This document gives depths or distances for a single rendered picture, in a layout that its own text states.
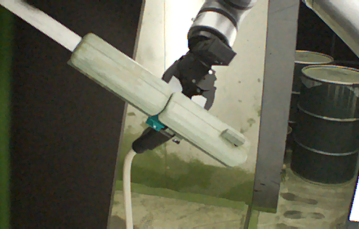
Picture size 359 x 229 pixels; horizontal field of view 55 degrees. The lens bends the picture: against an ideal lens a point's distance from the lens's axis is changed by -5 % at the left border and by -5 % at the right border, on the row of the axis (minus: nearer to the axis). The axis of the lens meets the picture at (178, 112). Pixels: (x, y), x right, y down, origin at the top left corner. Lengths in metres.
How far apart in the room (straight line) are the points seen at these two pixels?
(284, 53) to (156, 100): 1.80
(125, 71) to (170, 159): 2.17
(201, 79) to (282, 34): 1.66
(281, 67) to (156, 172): 1.20
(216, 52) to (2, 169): 0.67
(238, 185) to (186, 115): 2.12
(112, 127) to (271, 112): 1.69
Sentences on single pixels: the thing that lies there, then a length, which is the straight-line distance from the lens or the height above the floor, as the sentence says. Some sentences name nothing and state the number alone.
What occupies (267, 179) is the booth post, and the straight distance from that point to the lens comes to 2.60.
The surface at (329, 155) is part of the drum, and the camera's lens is 3.03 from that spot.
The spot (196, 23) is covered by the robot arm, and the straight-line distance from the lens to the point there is 0.70.
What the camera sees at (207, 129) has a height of 1.37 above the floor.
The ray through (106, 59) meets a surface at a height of 1.47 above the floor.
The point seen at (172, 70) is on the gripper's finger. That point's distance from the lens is 0.61.
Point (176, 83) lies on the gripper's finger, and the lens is 0.61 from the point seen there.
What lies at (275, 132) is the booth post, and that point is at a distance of 2.44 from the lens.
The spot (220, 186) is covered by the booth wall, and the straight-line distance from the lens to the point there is 2.68.
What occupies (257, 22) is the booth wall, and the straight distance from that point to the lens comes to 2.26.
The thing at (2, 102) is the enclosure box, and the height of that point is 1.31.
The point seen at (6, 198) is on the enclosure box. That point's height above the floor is 1.03.
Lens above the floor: 1.58
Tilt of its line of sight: 21 degrees down
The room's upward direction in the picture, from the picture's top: straight up
